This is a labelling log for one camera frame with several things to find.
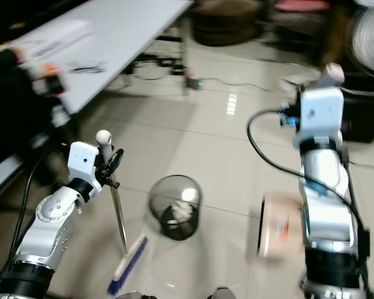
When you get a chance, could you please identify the broom with blue bristles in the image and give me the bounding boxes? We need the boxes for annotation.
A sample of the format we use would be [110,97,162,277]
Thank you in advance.
[95,130,149,296]

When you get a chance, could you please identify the black mesh waste bin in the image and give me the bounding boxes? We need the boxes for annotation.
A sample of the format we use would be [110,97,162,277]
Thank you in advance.
[148,174,203,242]

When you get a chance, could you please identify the crumpled white paper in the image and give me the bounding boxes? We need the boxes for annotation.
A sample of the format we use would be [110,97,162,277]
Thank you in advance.
[167,202,196,226]

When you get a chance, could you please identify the small black item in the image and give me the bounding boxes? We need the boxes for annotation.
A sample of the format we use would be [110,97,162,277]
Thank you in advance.
[74,60,108,75]

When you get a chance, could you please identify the black power adapters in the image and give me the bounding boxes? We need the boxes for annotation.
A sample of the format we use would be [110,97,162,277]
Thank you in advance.
[137,54,186,77]

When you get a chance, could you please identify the white low board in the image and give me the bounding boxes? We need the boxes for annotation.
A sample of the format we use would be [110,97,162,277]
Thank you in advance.
[0,149,21,196]

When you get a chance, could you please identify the black chair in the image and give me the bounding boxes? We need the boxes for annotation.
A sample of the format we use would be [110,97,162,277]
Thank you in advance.
[0,47,70,176]

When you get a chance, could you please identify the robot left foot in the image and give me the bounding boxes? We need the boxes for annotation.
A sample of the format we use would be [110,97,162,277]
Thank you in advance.
[128,291,158,299]

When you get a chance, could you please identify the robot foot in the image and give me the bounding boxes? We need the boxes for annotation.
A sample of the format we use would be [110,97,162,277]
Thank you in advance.
[128,291,158,299]
[211,287,245,299]

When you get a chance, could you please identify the white table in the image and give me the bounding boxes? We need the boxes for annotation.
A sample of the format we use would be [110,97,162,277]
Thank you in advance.
[12,0,195,116]

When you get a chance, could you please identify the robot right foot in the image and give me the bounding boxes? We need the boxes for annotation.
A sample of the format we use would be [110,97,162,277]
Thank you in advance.
[211,287,245,299]

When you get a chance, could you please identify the brown round stool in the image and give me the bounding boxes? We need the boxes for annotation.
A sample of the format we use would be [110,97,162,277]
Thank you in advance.
[191,0,267,47]

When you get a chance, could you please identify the white cloth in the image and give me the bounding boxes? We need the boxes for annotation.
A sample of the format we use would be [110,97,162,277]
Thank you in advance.
[282,74,307,89]

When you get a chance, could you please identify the red stool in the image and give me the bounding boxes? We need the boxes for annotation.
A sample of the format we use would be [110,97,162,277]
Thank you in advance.
[273,0,332,13]

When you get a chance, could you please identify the black box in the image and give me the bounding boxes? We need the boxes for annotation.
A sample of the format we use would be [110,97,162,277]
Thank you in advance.
[342,76,374,145]

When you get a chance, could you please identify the white fan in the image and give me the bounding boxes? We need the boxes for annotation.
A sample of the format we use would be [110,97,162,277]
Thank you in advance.
[345,5,374,79]

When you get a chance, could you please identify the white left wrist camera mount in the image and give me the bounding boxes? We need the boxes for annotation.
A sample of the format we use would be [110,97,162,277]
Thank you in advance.
[68,141,102,185]

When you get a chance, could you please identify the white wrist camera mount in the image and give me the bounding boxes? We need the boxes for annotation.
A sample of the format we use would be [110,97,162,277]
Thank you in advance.
[278,86,345,141]
[68,141,102,185]

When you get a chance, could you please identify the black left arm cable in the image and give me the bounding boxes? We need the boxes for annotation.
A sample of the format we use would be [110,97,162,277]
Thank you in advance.
[0,149,72,297]

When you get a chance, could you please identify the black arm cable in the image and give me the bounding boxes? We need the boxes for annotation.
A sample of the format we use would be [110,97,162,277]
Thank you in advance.
[246,108,368,237]
[0,149,72,297]

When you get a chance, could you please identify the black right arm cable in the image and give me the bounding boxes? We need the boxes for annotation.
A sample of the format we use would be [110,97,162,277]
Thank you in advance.
[246,108,368,237]

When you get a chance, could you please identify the thin black floor cable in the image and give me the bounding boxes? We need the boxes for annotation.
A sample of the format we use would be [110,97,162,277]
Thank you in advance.
[203,75,287,93]

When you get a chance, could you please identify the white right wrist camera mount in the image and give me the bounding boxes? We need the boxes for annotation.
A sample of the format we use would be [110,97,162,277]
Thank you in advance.
[278,86,345,141]

